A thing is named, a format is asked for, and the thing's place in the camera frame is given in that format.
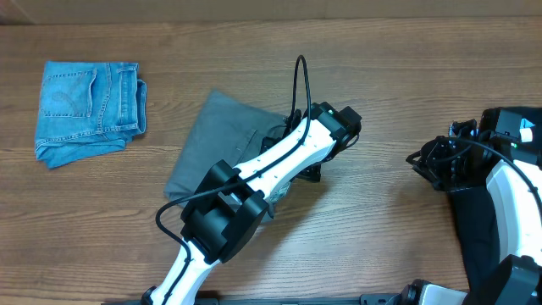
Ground black shirt with label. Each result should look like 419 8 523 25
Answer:
450 107 541 290

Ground folded blue denim jeans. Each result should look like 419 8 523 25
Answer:
35 61 147 169

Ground light blue garment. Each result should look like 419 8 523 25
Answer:
520 119 534 129

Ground grey cotton shorts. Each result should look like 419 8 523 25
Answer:
163 90 285 201

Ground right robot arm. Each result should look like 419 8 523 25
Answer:
391 107 541 304

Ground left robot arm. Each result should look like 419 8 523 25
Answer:
141 103 362 305

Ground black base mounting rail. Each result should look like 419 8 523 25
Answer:
184 292 418 305

